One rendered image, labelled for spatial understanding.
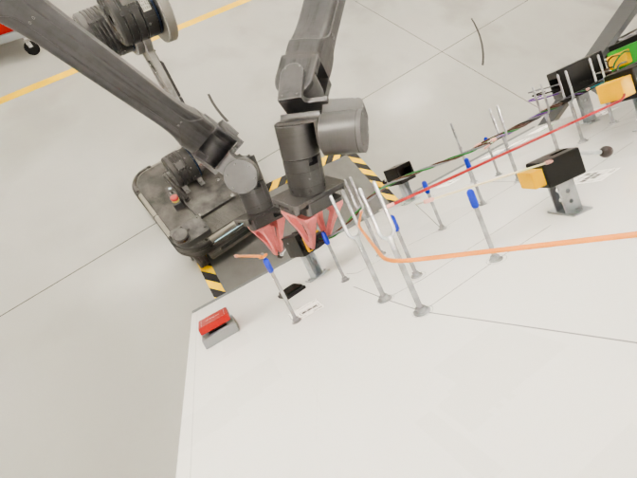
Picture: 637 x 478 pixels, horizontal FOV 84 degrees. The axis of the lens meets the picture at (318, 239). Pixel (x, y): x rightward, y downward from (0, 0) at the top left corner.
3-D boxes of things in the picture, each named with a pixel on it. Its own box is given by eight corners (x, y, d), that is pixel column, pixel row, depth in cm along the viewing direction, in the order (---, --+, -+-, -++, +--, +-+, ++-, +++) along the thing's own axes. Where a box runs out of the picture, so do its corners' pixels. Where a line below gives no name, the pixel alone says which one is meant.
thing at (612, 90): (636, 92, 56) (630, 73, 55) (625, 98, 56) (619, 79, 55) (610, 100, 60) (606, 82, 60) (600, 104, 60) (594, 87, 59)
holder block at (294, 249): (307, 248, 68) (298, 229, 67) (322, 246, 63) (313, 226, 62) (290, 258, 66) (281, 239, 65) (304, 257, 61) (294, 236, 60)
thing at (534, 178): (547, 184, 41) (541, 168, 41) (536, 190, 41) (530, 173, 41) (532, 183, 44) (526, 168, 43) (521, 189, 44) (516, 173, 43)
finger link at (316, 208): (350, 238, 59) (341, 187, 54) (318, 259, 56) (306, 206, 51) (323, 227, 64) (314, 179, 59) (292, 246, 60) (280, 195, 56)
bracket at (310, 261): (323, 269, 67) (312, 247, 67) (330, 269, 65) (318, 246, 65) (304, 282, 65) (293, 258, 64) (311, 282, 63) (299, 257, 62)
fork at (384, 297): (382, 304, 42) (331, 195, 39) (374, 302, 43) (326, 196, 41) (394, 296, 42) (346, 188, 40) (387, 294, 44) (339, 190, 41)
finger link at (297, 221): (346, 240, 59) (338, 189, 54) (315, 261, 55) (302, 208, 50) (319, 229, 64) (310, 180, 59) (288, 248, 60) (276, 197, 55)
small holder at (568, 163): (640, 187, 40) (623, 127, 39) (565, 221, 41) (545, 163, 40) (607, 186, 45) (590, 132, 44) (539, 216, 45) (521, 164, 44)
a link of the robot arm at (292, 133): (281, 110, 52) (265, 120, 47) (325, 104, 50) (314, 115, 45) (291, 156, 55) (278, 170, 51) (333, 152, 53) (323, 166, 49)
